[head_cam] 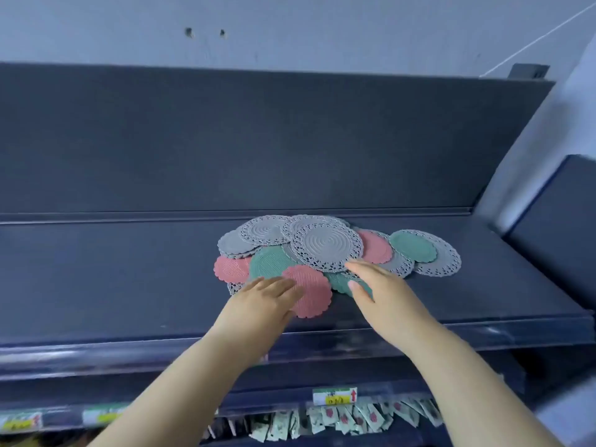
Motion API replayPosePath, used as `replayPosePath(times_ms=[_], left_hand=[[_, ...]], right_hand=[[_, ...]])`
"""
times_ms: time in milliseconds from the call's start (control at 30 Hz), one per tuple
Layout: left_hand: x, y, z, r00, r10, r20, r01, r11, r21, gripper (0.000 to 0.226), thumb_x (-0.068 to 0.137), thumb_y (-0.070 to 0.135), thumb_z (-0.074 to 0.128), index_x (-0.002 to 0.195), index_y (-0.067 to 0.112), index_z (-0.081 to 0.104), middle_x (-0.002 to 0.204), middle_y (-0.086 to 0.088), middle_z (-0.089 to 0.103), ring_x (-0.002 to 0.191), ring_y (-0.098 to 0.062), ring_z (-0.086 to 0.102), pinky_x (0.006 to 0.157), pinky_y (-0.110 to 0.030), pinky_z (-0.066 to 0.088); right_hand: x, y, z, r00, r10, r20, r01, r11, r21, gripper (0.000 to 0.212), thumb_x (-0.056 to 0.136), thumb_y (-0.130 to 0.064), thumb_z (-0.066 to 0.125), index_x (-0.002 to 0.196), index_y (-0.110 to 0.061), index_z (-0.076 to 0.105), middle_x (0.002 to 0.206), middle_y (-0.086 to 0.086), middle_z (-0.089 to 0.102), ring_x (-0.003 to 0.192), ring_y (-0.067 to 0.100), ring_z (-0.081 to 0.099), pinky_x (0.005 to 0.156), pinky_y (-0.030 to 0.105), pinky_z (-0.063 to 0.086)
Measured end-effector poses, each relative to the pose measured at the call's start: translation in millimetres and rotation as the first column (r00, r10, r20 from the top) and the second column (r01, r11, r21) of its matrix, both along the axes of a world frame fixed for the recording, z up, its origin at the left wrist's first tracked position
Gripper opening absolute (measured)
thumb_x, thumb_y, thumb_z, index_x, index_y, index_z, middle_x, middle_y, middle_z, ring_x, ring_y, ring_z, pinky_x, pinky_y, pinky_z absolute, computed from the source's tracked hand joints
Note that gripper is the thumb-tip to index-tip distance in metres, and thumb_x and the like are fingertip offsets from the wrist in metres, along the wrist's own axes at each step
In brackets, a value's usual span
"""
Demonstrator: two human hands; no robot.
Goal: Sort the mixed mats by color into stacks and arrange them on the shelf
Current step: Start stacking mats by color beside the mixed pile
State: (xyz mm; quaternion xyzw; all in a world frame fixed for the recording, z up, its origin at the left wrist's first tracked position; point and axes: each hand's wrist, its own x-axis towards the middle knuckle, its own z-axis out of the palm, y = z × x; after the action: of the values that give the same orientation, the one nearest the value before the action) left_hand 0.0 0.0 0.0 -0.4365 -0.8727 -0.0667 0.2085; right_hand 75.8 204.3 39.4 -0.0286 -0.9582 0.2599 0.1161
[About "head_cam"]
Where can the person's right hand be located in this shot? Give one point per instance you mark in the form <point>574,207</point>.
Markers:
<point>396,311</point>

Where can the dark blue shelving unit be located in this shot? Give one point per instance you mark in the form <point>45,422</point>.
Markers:
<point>554,228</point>

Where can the person's right forearm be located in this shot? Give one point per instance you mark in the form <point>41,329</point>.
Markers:
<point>475,395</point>

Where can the person's left hand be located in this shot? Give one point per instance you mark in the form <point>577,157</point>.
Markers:
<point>260,307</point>

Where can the mixed pile of coasters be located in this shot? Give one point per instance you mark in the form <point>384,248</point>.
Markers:
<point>326,246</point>

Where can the person's left forearm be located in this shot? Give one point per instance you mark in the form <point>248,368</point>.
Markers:
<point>177,395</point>

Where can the row of hanging white packets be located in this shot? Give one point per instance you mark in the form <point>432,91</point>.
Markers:
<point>344,419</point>

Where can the black slotted shelf upright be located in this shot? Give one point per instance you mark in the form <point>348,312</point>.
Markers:
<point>528,72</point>

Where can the green yellow shelf label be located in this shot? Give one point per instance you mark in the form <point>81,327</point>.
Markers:
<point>104,416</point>
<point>21,421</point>
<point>334,396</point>

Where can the dark blue shelf board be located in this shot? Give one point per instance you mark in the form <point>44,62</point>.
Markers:
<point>116,274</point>

